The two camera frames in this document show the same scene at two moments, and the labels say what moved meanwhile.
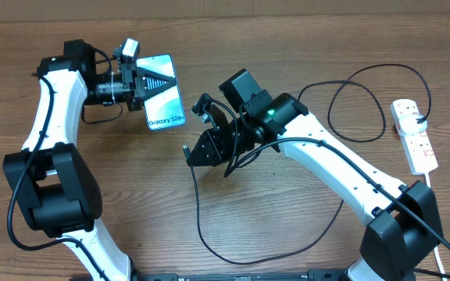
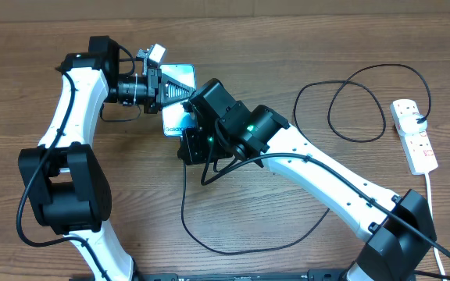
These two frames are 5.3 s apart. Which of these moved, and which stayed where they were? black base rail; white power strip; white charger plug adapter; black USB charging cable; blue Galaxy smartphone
Moved: black USB charging cable; blue Galaxy smartphone
Stayed: white charger plug adapter; white power strip; black base rail
